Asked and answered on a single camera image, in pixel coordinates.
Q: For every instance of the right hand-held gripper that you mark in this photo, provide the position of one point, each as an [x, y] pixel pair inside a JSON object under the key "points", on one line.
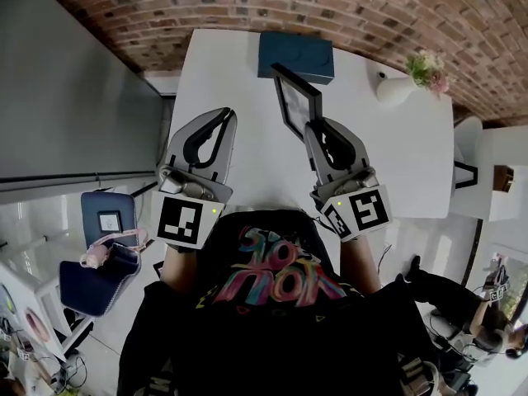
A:
{"points": [[371, 213]]}

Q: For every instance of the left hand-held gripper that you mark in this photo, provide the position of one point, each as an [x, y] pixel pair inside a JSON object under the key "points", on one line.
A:
{"points": [[177, 223]]}

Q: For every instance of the black picture frame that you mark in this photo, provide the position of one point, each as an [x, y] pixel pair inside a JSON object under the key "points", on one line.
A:
{"points": [[295, 105]]}

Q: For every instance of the person's right forearm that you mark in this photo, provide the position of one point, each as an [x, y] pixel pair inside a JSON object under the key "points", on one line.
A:
{"points": [[356, 262]]}

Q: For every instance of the person's left forearm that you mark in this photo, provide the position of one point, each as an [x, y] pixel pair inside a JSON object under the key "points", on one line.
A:
{"points": [[181, 266]]}

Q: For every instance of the dark blue box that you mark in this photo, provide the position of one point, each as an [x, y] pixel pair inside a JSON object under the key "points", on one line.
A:
{"points": [[295, 54]]}

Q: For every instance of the pink and green flowers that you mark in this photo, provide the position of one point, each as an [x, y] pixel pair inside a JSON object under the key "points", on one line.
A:
{"points": [[427, 72]]}

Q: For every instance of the small white framed picture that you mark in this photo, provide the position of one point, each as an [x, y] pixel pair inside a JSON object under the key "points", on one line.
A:
{"points": [[109, 222]]}

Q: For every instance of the white chair black legs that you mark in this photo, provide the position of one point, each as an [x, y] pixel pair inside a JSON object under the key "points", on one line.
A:
{"points": [[468, 138]]}

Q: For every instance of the laptop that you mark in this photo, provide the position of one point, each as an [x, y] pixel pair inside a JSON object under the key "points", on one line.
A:
{"points": [[158, 270]]}

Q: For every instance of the grey metal cabinet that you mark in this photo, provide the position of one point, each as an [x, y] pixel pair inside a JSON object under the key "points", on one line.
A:
{"points": [[62, 97]]}

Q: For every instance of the navy blue chair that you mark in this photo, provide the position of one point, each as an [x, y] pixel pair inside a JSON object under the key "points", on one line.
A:
{"points": [[90, 287]]}

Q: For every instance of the black printed t-shirt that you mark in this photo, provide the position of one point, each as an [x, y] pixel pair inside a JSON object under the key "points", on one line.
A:
{"points": [[268, 345]]}

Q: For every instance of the white side table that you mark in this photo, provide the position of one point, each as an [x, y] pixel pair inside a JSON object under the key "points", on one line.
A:
{"points": [[24, 287]]}

